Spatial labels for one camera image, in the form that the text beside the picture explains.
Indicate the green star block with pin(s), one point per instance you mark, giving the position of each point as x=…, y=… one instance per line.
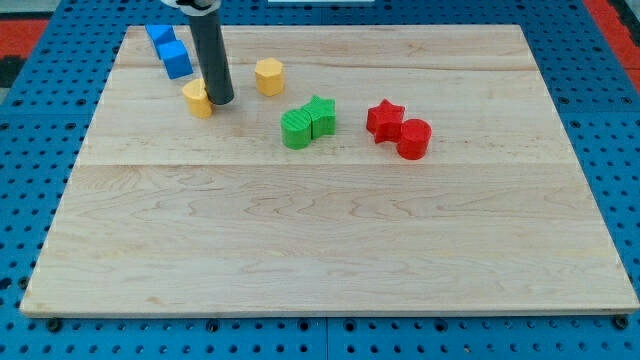
x=323, y=116

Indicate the yellow hexagon block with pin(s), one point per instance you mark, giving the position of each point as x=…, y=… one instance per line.
x=269, y=74

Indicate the blue cube block front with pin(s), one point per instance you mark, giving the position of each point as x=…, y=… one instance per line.
x=175, y=58

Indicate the yellow heart block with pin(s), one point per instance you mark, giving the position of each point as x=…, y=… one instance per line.
x=196, y=98

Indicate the wooden board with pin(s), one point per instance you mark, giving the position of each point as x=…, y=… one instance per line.
x=169, y=216

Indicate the red cylinder block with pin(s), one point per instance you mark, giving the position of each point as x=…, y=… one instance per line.
x=414, y=139

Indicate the blue block rear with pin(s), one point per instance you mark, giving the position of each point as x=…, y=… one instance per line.
x=161, y=37

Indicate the green cylinder block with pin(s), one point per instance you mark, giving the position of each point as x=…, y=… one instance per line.
x=296, y=129

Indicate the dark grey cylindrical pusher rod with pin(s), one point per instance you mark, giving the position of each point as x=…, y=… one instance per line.
x=209, y=44

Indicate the red star block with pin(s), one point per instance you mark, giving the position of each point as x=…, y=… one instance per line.
x=384, y=121

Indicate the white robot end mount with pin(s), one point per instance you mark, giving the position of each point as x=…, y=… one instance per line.
x=194, y=7

